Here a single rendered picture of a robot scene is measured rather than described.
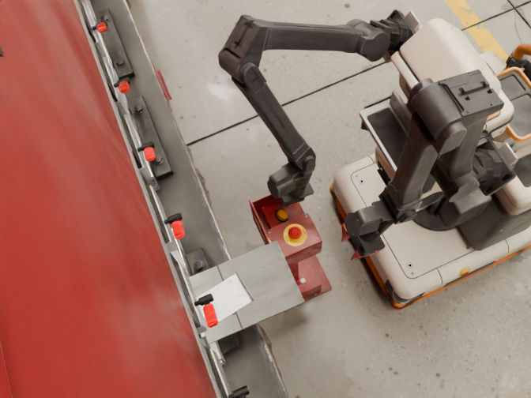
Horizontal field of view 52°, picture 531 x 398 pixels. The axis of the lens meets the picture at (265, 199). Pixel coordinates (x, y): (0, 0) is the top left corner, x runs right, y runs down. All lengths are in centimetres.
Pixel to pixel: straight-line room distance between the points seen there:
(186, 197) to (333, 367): 107
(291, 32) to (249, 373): 87
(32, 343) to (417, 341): 220
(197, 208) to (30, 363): 136
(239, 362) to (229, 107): 161
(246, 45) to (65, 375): 94
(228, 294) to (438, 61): 75
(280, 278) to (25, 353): 115
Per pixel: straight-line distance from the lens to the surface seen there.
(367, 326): 243
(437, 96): 93
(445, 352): 247
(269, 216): 176
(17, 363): 31
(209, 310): 113
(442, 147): 94
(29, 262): 37
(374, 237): 136
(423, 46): 133
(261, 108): 131
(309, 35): 131
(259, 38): 120
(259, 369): 152
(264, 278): 143
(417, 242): 226
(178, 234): 116
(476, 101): 95
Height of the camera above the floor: 239
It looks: 67 degrees down
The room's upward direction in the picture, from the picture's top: 10 degrees counter-clockwise
